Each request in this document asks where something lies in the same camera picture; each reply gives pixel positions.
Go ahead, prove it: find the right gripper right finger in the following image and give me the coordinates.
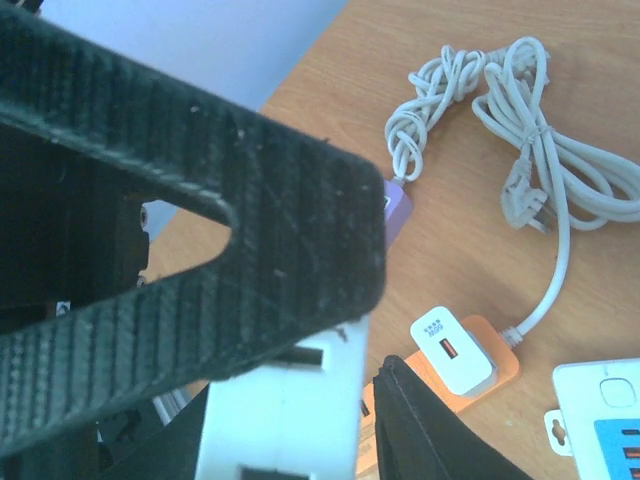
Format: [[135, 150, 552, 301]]
[[373, 355, 529, 480]]

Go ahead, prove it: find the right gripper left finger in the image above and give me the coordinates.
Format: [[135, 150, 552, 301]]
[[98, 389, 208, 480]]

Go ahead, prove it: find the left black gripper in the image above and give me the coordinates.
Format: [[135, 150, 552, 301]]
[[1, 7, 385, 456]]

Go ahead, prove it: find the small white USB charger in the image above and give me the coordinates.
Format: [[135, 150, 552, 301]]
[[410, 306, 498, 398]]

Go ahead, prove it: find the white adapter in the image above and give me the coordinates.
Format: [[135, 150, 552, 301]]
[[195, 316, 369, 479]]

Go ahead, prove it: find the purple power strip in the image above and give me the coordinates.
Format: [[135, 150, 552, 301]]
[[384, 180, 413, 248]]

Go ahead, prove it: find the orange power strip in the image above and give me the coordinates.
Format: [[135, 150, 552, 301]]
[[354, 314, 521, 476]]

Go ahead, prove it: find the long white power strip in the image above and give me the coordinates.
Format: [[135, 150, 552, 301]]
[[544, 358, 639, 480]]

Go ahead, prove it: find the white cable of purple strip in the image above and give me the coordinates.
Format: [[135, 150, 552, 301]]
[[383, 43, 501, 184]]

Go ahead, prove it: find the white cable of orange strip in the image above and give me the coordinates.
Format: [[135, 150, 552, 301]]
[[470, 35, 640, 346]]

